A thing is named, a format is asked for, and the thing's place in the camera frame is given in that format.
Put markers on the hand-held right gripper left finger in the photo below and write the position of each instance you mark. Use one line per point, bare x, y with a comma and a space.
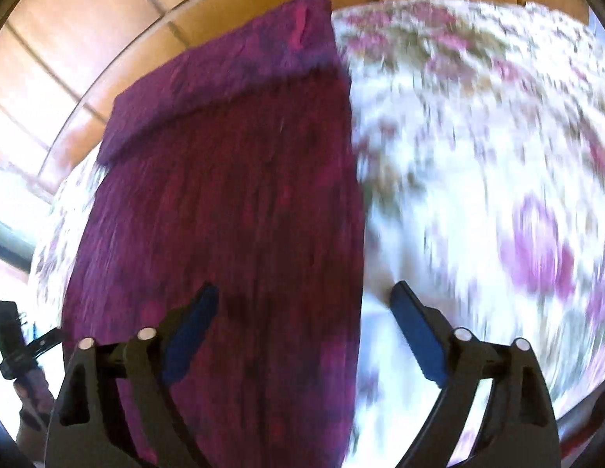
190, 331

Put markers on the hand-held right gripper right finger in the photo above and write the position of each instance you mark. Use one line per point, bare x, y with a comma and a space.
419, 331

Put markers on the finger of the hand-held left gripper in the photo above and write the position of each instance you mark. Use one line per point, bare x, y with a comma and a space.
44, 341

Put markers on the dark red knitted garment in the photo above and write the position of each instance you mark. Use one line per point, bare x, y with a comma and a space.
234, 180

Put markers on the person's left forearm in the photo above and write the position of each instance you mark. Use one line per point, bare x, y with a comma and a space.
34, 409

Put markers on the glass door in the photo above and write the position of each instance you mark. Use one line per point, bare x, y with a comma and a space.
9, 195

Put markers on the floral bedspread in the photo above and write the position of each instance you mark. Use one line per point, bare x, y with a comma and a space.
478, 156

